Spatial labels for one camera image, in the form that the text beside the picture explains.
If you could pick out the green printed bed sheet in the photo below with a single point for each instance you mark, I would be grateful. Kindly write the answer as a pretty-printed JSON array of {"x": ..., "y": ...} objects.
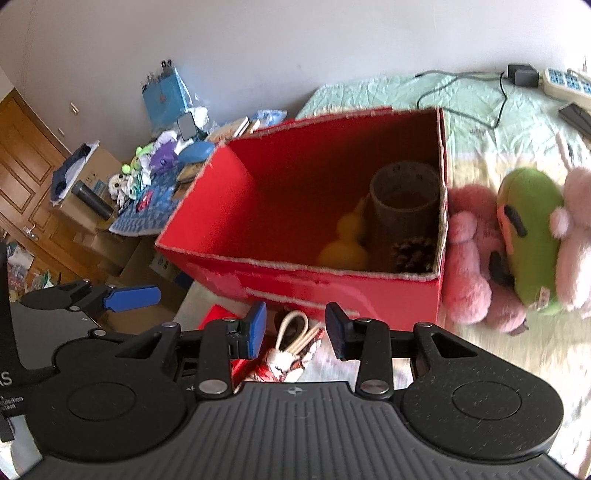
[{"x": 471, "y": 138}]

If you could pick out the dark blue cloth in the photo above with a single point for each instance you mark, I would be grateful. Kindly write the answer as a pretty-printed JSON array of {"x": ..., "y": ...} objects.
[{"x": 69, "y": 173}]

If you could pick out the white plush bunny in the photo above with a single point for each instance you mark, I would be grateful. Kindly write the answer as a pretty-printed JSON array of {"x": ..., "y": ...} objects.
[{"x": 577, "y": 258}]

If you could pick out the red cardboard box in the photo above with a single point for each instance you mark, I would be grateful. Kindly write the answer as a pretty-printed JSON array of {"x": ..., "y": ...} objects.
[{"x": 221, "y": 198}]

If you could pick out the white crumpled plastic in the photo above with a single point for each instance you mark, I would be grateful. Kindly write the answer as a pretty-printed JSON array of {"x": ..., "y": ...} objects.
[{"x": 198, "y": 115}]

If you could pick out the brown cardboard box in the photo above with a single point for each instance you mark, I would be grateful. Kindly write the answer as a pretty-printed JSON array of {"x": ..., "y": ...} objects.
[{"x": 152, "y": 272}]

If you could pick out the printed packing tape roll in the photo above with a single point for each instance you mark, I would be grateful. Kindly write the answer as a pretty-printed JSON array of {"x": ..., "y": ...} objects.
[{"x": 401, "y": 221}]

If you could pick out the black charger adapter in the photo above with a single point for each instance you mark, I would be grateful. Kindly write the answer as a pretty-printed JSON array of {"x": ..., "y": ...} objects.
[{"x": 522, "y": 75}]

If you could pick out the small red toy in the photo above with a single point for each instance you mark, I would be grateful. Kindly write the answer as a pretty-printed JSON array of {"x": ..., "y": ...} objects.
[{"x": 146, "y": 201}]

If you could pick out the orange cover book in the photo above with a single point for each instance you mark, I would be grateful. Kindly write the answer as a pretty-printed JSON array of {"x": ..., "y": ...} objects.
[{"x": 231, "y": 128}]

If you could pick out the white power strip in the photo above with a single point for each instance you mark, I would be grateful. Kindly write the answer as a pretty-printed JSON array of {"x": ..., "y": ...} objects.
[{"x": 565, "y": 85}]

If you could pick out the orange gourd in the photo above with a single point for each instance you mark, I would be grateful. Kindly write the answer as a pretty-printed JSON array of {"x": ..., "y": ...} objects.
[{"x": 344, "y": 254}]

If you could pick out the brown pine cone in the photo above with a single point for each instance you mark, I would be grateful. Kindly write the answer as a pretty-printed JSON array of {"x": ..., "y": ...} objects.
[{"x": 413, "y": 256}]

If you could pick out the black smartphone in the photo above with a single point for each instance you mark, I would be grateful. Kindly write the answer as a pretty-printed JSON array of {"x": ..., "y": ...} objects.
[{"x": 186, "y": 125}]

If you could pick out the blue patterned cloth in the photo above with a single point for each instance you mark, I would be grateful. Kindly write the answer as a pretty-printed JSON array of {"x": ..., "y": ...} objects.
[{"x": 152, "y": 212}]

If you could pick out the small white toy figures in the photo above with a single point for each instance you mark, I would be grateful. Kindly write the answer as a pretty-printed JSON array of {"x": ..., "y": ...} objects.
[{"x": 120, "y": 187}]

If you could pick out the purple plush toy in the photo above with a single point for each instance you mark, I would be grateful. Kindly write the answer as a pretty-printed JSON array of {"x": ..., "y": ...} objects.
[{"x": 162, "y": 159}]

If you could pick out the green plush toy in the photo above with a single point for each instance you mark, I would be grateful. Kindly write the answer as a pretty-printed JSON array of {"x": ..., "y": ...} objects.
[{"x": 531, "y": 230}]

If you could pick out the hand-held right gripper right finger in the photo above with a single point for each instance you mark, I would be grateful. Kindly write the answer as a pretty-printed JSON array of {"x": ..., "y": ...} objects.
[{"x": 339, "y": 332}]

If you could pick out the blue oval case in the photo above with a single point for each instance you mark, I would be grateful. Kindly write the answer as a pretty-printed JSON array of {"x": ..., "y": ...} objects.
[{"x": 196, "y": 151}]

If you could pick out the red white bag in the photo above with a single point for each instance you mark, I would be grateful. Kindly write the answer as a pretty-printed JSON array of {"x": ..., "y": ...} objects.
[{"x": 281, "y": 364}]

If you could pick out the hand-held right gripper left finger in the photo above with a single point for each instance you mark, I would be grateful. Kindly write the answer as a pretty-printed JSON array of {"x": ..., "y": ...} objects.
[{"x": 255, "y": 330}]

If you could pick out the small red gift box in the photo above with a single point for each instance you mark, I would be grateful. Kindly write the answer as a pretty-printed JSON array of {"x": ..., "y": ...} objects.
[{"x": 217, "y": 316}]

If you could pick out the blue white packet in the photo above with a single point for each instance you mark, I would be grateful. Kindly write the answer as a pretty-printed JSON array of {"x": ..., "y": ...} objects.
[{"x": 270, "y": 119}]

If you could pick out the wooden door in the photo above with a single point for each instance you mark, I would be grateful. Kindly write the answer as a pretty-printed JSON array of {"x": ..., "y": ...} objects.
[{"x": 27, "y": 175}]

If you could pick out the large cardboard box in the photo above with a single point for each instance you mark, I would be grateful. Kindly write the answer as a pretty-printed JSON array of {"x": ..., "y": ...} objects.
[{"x": 106, "y": 161}]

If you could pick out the black slim device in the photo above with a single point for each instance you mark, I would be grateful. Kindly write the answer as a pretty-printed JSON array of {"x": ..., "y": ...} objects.
[{"x": 575, "y": 117}]

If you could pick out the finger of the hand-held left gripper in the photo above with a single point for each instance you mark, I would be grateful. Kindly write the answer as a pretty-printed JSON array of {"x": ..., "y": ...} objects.
[{"x": 131, "y": 297}]

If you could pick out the pink plush toy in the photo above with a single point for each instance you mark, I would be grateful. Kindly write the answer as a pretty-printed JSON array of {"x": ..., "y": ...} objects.
[{"x": 466, "y": 277}]

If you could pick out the black bottle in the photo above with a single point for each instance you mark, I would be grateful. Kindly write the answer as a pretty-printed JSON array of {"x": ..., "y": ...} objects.
[{"x": 92, "y": 199}]

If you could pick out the blue gift bag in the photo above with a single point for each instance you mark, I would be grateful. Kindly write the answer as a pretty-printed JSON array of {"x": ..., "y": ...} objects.
[{"x": 164, "y": 97}]

